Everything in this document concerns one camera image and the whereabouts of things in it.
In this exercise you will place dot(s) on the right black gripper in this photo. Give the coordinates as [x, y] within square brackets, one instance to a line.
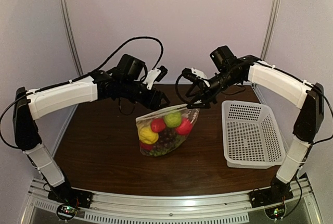
[208, 92]

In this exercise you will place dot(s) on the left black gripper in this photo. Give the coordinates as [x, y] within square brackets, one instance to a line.
[156, 98]

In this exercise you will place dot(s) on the clear zip top bag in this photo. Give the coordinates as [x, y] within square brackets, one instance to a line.
[145, 120]

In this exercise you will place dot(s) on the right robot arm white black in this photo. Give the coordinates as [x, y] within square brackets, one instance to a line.
[308, 98]

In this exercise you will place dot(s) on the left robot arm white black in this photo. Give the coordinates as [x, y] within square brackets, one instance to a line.
[129, 80]

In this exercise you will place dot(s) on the green fake apple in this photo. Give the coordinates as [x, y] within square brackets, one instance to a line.
[173, 120]

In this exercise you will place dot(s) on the red fake apple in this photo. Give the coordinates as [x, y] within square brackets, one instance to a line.
[158, 125]

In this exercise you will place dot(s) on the pink fake peach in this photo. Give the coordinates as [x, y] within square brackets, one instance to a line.
[185, 127]

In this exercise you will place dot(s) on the purple fake grapes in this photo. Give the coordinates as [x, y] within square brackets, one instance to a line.
[167, 133]

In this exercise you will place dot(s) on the yellow fake lemon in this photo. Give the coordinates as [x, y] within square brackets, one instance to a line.
[147, 136]

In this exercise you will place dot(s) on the white perforated plastic basket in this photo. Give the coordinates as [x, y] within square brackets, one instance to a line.
[251, 136]

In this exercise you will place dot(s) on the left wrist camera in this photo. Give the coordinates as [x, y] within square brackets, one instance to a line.
[155, 75]

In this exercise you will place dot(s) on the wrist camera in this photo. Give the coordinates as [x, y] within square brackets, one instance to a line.
[155, 75]
[193, 75]

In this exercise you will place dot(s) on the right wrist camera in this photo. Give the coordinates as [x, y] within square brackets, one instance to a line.
[193, 75]

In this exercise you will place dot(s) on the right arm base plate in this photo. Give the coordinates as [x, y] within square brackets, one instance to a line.
[269, 196]

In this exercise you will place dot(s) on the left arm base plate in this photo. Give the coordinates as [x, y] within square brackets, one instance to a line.
[72, 197]

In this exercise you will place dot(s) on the right aluminium frame post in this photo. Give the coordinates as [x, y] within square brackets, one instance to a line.
[275, 5]

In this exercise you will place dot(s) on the aluminium frame post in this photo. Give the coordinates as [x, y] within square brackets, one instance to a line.
[70, 36]
[275, 5]

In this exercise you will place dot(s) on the aluminium front rail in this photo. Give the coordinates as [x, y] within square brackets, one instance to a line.
[118, 208]

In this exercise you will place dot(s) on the left aluminium frame post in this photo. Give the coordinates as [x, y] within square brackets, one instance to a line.
[70, 36]

